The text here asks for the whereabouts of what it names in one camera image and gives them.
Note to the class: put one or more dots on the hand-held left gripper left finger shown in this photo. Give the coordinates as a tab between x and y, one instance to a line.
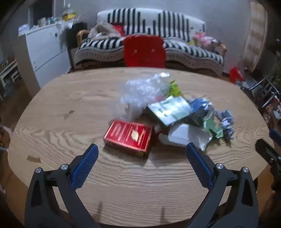
84	166

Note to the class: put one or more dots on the wooden frame sofa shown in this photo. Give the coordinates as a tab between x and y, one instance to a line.
81	36

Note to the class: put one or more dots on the black cabinet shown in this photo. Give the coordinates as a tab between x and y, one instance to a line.
75	37

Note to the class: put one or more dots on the green torn wrapper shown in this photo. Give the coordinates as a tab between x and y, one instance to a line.
211	128

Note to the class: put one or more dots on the white dresser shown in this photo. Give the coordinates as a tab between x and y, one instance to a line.
41	50

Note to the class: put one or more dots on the beige clothes pile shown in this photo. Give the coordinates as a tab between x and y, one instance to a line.
102	29

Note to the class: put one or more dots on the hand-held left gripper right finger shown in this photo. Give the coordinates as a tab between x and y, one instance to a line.
199	166

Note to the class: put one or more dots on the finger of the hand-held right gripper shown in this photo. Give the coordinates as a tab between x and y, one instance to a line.
276	135
266	150

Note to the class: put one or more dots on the patterned curtain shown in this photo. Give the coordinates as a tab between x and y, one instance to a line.
255	37

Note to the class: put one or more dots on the white shelf rack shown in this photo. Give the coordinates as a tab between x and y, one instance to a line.
9	72

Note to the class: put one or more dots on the black white striped blanket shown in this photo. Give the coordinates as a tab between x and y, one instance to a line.
186	50

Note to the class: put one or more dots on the red plastic chair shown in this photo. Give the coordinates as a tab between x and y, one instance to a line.
143	51

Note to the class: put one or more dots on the blue foil wrapper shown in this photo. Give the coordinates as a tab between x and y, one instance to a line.
199	107

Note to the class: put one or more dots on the red plastic bag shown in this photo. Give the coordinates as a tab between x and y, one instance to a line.
236	74

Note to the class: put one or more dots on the red cardboard box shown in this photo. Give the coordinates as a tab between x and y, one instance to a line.
127	136

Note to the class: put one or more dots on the small paper scrap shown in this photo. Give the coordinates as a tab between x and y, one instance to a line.
34	159

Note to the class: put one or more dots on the green yellow snack packet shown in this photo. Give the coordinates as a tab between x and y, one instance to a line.
175	89

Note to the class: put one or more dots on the white paper bag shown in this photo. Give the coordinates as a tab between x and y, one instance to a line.
184	133

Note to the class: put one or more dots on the clear plastic bag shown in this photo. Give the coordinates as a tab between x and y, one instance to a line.
140	89

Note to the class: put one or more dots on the red item on sofa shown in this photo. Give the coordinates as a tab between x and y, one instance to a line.
119	29

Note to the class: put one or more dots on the green white box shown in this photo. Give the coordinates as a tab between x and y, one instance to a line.
171	109

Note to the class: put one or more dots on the pale blue wrapper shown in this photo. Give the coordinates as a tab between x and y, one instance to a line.
227	125

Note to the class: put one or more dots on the black metal rack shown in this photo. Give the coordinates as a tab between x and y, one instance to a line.
264	87

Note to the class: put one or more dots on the pink bag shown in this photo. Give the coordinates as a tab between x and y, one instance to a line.
205	39

